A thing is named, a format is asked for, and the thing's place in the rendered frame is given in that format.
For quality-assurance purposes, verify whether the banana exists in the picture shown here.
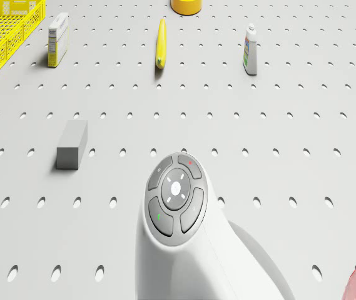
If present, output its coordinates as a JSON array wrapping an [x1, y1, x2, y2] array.
[[155, 17, 168, 70]]

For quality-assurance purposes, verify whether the grey cube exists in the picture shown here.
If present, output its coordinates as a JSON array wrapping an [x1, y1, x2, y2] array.
[[56, 119, 89, 171]]

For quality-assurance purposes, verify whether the small white bottle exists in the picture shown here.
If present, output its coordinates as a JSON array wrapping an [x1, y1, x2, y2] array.
[[242, 22, 259, 76]]

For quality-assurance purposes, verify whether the yellow bowl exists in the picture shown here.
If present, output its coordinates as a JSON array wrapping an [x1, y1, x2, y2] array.
[[170, 0, 203, 16]]

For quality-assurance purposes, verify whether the yellow and white box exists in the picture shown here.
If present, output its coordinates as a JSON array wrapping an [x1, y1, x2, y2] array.
[[47, 12, 70, 68]]

